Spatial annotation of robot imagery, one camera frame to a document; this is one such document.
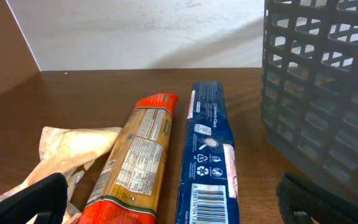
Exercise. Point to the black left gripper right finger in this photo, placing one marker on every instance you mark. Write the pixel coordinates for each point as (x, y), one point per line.
(301, 201)

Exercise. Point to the orange spaghetti packet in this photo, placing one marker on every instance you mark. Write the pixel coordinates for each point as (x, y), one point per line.
(129, 186)

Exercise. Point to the blue tissue pack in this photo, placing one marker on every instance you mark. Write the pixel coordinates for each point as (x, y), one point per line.
(208, 190)

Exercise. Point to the beige food pouch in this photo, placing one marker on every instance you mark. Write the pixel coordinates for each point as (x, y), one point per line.
(70, 152)

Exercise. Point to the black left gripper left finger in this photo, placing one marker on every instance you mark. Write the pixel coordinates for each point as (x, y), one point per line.
(46, 200)

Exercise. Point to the grey plastic basket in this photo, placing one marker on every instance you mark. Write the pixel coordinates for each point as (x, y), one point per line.
(309, 102)

